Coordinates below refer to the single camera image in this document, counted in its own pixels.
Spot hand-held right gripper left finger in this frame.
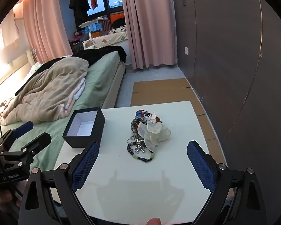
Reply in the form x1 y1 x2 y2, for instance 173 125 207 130
20 141 101 225

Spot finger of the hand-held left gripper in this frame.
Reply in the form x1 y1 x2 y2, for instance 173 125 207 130
0 121 34 149
0 132 52 167

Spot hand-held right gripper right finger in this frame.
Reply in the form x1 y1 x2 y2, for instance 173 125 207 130
187 141 265 225

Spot black gift box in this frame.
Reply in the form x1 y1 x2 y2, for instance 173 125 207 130
62 107 106 148

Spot silver figure keychain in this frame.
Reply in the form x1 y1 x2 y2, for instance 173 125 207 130
133 137 146 154

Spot white organza pouch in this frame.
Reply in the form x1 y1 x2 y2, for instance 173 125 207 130
138 119 172 153

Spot pile of mixed jewelry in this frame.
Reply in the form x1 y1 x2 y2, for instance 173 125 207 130
129 109 164 142

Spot person's left hand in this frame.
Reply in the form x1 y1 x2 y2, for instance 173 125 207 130
0 186 22 214

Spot beige blanket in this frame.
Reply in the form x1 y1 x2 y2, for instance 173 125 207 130
0 56 89 125

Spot pink and white cloth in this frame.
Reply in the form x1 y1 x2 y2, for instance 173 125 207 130
61 78 87 118

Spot flattened cardboard sheet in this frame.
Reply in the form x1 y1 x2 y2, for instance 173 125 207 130
131 78 227 169

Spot bed with green sheet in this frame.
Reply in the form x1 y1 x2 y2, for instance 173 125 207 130
0 50 127 171

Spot pink curtain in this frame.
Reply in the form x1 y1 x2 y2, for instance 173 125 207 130
120 0 178 70
22 0 73 64

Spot black cloth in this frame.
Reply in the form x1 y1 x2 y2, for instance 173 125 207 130
71 45 127 66

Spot cartoon printed bedding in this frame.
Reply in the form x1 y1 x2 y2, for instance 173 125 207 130
83 26 128 50

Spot black hanging clothes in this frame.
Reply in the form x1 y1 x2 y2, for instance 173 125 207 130
69 0 91 25

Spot orange storage box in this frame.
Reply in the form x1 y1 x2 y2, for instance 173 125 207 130
110 13 125 26

